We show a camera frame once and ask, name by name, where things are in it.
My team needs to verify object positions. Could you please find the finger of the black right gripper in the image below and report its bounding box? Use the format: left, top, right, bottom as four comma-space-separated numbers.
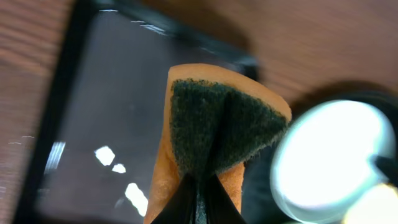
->
375, 156, 398, 187

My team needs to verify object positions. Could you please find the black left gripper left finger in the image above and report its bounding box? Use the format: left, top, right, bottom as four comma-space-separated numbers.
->
151, 174, 197, 224

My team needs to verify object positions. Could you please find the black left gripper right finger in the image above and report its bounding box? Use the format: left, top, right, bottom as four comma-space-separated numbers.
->
205, 175, 246, 224

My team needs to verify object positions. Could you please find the yellow plate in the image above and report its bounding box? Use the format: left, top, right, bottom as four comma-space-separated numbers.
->
342, 184, 397, 224

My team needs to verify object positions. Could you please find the light green plate top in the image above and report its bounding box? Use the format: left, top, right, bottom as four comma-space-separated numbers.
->
270, 100, 397, 223

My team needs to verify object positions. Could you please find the orange green scrub sponge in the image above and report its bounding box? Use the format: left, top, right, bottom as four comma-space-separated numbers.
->
144, 63, 292, 223

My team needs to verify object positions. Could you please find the black round tray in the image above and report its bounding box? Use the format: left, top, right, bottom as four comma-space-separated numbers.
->
242, 91, 397, 223

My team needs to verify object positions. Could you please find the black rectangular tray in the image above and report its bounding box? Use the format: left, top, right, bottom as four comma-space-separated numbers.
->
13, 1, 257, 223

